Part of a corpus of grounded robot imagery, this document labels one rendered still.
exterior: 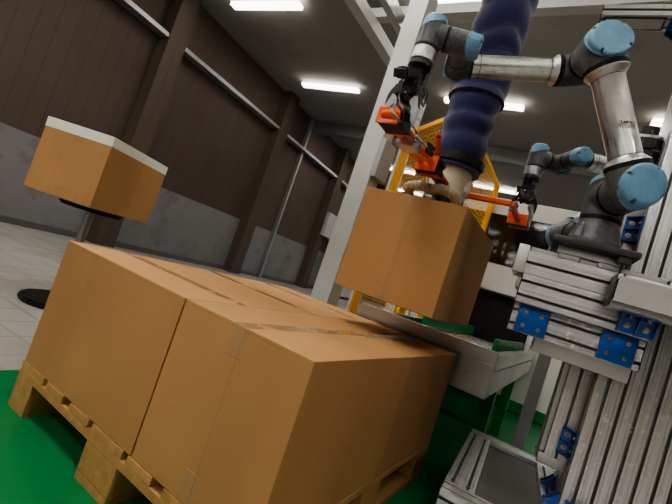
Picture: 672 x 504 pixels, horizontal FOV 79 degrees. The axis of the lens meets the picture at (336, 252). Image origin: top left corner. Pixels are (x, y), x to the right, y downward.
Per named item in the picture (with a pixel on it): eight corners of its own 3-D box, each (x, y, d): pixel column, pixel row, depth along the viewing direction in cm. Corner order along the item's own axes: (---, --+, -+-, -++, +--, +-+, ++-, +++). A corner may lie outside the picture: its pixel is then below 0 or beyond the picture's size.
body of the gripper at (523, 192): (513, 198, 182) (521, 172, 182) (515, 203, 189) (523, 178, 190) (531, 201, 178) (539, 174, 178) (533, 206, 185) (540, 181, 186)
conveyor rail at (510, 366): (522, 370, 378) (529, 350, 379) (529, 372, 376) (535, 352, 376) (474, 393, 181) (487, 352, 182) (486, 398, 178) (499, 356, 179)
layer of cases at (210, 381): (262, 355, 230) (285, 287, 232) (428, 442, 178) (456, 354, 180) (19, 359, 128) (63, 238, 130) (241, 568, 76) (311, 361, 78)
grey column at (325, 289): (299, 352, 331) (415, 10, 344) (329, 367, 315) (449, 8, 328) (276, 353, 306) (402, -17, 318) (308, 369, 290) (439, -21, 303)
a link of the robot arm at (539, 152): (555, 146, 182) (538, 140, 181) (548, 169, 181) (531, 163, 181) (545, 150, 190) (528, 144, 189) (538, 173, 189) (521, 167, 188)
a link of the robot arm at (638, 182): (642, 212, 121) (604, 40, 127) (678, 202, 107) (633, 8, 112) (599, 219, 123) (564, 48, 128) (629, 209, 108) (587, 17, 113)
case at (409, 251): (390, 299, 210) (414, 225, 212) (467, 326, 189) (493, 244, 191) (334, 283, 158) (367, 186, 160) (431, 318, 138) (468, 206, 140)
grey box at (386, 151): (379, 184, 321) (391, 148, 323) (385, 185, 318) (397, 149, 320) (368, 175, 304) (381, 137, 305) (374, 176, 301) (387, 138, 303)
